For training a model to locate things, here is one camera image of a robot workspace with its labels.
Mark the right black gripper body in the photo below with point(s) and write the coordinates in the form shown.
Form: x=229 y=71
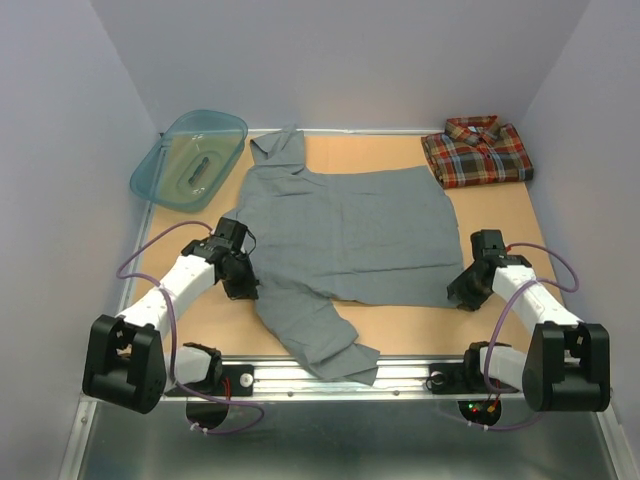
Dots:
x=470 y=291

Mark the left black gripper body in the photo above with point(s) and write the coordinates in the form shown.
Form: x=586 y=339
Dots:
x=242 y=281

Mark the grey long sleeve shirt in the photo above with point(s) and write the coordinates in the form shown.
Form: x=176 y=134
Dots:
x=379 y=238

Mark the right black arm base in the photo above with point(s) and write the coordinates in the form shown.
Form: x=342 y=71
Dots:
x=461 y=376

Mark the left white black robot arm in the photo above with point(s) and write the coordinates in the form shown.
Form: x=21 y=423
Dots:
x=126 y=363

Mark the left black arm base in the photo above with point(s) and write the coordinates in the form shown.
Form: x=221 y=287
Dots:
x=236 y=380

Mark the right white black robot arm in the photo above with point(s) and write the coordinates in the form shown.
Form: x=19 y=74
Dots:
x=538 y=347

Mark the teal transparent plastic bin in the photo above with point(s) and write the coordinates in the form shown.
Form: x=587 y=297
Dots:
x=190 y=162

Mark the folded plaid flannel shirt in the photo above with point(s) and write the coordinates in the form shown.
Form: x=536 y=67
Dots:
x=475 y=151

